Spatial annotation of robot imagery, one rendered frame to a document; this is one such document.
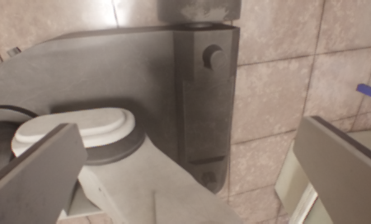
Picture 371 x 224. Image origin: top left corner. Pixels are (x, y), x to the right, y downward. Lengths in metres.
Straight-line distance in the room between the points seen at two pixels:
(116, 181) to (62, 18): 0.47
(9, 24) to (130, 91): 0.38
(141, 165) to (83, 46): 0.27
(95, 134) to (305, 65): 0.75
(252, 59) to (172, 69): 0.35
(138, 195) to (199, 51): 0.29
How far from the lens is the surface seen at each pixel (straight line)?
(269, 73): 0.78
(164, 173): 0.31
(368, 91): 1.10
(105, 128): 0.35
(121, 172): 0.33
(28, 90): 0.53
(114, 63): 0.46
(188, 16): 0.43
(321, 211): 0.99
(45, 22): 0.66
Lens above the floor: 0.61
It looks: 60 degrees down
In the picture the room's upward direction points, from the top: 156 degrees clockwise
